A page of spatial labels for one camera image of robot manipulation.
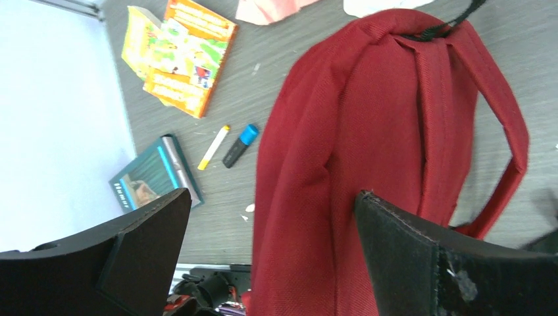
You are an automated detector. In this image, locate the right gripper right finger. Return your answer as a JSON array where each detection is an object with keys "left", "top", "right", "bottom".
[{"left": 354, "top": 191, "right": 557, "bottom": 315}]

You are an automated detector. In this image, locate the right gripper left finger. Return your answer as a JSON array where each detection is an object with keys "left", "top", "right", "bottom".
[{"left": 1, "top": 188, "right": 191, "bottom": 315}]

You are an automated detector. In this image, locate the teal Humor book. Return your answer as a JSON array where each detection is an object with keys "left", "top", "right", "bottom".
[{"left": 109, "top": 134, "right": 204, "bottom": 213}]

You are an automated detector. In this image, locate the red backpack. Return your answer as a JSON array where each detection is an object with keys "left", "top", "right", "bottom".
[{"left": 247, "top": 9, "right": 529, "bottom": 315}]

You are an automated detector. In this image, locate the white yellow marker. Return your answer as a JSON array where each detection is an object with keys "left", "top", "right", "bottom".
[{"left": 197, "top": 125, "right": 230, "bottom": 171}]

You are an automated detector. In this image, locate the black blue highlighter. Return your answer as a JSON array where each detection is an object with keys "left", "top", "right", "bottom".
[{"left": 222, "top": 124, "right": 259, "bottom": 169}]

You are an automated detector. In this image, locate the orange treehouse book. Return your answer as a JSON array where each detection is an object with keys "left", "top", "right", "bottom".
[{"left": 143, "top": 1, "right": 238, "bottom": 119}]

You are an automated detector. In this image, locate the white crumpled cloth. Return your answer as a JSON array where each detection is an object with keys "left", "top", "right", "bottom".
[{"left": 343, "top": 0, "right": 434, "bottom": 18}]

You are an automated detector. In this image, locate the pink skirt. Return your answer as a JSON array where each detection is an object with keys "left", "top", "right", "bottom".
[{"left": 236, "top": 0, "right": 317, "bottom": 26}]

